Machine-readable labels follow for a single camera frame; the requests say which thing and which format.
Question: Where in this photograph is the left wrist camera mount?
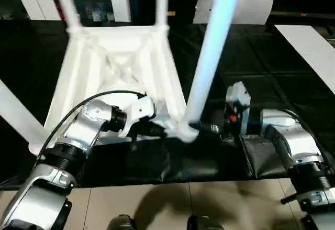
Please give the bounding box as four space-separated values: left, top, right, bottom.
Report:
119 93 157 138

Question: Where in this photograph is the white flat board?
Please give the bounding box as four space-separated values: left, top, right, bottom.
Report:
274 24 335 94

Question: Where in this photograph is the white plastic table leg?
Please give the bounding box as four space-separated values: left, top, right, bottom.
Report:
53 0 84 36
184 0 245 134
0 79 47 154
154 0 170 31

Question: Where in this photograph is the red bottle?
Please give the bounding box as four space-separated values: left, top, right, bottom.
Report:
53 2 65 20

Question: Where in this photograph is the white plastic table top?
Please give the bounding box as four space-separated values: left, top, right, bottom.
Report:
28 25 200 155

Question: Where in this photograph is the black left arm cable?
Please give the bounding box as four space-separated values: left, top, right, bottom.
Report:
36 90 147 160

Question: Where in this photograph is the black stand leg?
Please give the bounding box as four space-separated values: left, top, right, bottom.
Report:
280 192 299 204

